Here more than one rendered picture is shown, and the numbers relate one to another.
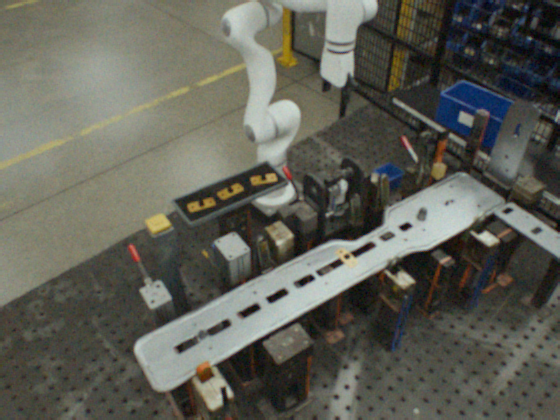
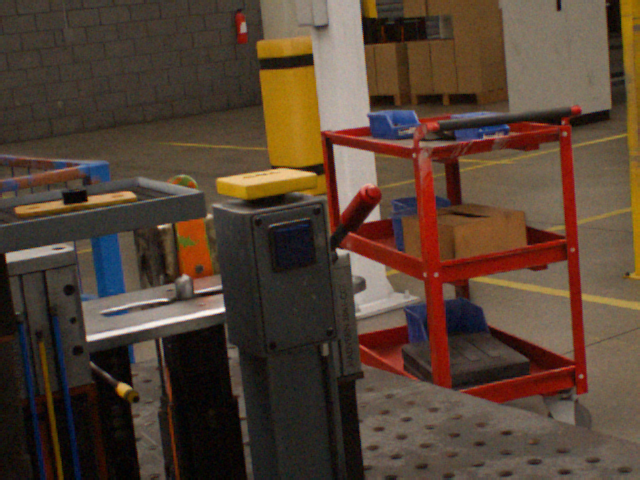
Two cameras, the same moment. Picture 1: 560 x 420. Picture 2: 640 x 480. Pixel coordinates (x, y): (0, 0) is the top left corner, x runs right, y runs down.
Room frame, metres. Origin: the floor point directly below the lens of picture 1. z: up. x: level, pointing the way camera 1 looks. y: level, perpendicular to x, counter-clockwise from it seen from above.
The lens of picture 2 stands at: (2.04, 0.55, 1.28)
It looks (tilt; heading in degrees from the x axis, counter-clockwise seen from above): 11 degrees down; 188
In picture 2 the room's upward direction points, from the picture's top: 6 degrees counter-clockwise
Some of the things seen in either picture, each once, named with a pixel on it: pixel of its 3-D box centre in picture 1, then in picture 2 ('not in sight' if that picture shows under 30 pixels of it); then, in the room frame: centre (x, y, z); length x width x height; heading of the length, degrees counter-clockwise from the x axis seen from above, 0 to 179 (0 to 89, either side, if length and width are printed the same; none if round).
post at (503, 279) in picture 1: (507, 249); not in sight; (1.30, -0.84, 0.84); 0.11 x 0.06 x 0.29; 34
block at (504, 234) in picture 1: (489, 257); not in sight; (1.27, -0.77, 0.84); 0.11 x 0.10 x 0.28; 34
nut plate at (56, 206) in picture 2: (201, 203); (74, 198); (1.20, 0.25, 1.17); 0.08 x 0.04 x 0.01; 114
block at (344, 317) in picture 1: (340, 285); not in sight; (1.13, -0.21, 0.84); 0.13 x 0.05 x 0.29; 34
